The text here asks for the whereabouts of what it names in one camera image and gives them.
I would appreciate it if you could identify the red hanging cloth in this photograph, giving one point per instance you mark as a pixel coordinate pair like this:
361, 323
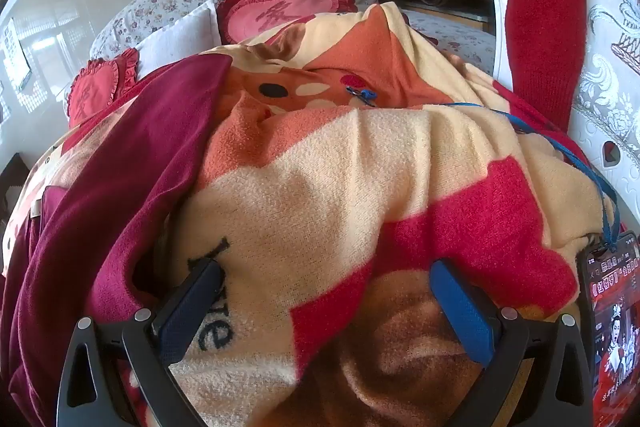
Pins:
540, 7

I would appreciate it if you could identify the orange cream red printed blanket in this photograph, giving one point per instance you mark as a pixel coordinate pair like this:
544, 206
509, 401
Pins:
325, 167

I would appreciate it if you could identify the white embossed floral fabric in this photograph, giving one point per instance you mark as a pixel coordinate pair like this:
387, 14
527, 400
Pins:
610, 57

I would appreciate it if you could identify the blue clip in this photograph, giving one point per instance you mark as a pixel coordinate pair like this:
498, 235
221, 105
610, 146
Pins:
367, 96

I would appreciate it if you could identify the white wall paper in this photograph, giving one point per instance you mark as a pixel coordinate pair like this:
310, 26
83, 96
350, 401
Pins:
15, 47

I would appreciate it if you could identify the white pillow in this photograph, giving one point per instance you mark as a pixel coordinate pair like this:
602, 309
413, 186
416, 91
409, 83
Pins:
175, 39

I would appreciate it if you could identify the maroon knit garment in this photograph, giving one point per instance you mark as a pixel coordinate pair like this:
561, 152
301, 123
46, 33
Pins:
125, 187

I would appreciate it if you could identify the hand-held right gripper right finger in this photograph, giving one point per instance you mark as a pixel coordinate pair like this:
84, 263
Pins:
460, 312

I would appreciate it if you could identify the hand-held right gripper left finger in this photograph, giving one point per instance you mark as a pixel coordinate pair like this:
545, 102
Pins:
192, 307

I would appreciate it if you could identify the red heart-shaped pillow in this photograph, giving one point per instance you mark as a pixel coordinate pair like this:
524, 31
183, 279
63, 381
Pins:
95, 92
285, 9

